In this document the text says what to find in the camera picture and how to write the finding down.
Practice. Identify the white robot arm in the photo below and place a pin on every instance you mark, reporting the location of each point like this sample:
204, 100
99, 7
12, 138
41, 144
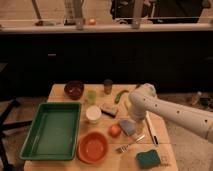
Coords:
200, 122

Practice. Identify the dark purple bowl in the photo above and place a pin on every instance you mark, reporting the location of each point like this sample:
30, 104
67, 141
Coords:
74, 89

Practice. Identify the orange bowl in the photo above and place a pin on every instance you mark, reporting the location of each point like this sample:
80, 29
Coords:
92, 148

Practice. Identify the metal cup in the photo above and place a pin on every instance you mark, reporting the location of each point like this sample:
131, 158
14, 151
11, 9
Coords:
107, 86

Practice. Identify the green chili pepper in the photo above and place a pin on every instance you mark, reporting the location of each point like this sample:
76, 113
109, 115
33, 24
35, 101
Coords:
118, 96

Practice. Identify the green translucent cup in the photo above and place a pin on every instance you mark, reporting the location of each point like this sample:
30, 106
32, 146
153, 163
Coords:
91, 97

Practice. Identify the yellow banana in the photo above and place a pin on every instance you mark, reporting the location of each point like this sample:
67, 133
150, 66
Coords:
127, 104

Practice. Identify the white cup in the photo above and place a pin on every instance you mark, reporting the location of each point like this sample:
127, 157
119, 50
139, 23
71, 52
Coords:
93, 114

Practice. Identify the orange fruit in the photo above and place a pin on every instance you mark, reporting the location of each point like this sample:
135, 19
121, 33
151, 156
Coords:
114, 130

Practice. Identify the silver fork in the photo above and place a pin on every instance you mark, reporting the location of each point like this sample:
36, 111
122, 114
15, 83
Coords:
125, 147

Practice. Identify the orange ball on counter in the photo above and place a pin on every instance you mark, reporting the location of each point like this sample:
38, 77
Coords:
92, 21

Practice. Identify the green plastic tray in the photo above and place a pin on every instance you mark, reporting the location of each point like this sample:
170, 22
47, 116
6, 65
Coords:
53, 133

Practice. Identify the teal sponge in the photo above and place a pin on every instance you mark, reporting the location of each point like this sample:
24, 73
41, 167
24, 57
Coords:
148, 159

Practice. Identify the black chair base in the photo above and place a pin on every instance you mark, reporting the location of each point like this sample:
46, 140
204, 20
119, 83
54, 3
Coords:
5, 127

